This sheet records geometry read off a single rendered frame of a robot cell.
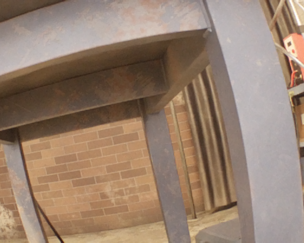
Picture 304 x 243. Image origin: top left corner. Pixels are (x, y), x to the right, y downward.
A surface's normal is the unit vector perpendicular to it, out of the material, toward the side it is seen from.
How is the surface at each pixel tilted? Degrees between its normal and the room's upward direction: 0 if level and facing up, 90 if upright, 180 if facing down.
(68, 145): 90
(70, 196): 90
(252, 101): 90
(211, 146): 89
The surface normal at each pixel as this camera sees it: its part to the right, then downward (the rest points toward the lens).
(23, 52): 0.09, -0.08
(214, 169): -0.73, 0.11
